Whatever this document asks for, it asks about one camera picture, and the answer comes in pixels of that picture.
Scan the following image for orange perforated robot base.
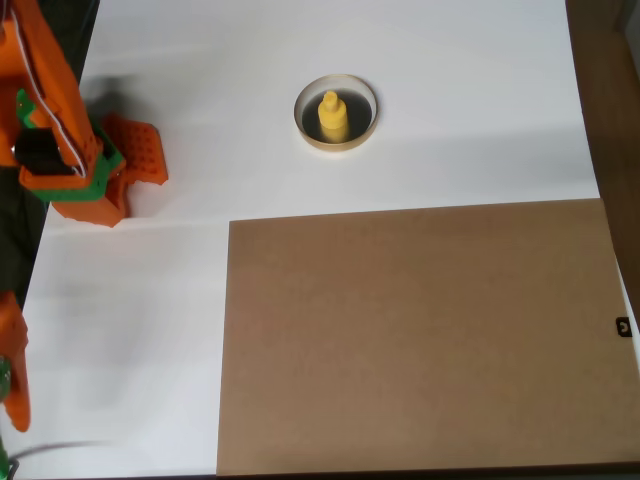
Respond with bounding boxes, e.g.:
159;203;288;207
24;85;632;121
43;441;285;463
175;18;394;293
52;110;170;229

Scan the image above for brown fibreboard panel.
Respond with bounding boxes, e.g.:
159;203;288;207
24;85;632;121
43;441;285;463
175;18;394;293
216;197;640;476

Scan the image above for red white black servo wires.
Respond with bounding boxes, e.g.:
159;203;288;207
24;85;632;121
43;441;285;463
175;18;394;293
8;0;89;179

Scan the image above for grey cable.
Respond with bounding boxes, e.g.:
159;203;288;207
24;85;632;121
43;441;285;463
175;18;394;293
0;439;119;480

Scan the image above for small yellow plastic peg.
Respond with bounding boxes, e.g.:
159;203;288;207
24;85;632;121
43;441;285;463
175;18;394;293
316;89;350;144

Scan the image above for round dish with gold rim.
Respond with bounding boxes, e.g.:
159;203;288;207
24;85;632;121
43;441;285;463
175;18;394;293
293;73;380;155

